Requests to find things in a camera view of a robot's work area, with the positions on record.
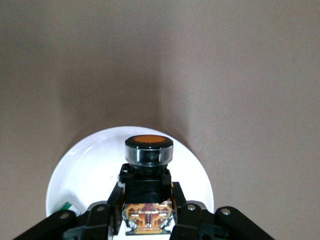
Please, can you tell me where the orange push-button switch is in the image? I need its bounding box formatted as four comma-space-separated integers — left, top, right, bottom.
117, 134, 180, 236

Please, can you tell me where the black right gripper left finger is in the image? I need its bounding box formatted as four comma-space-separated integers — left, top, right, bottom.
14, 181, 126, 240

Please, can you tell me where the pale pink round plate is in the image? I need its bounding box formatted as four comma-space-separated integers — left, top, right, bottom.
45, 125, 215, 237

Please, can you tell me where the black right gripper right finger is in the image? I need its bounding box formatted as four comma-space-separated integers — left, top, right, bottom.
171, 181, 275, 240

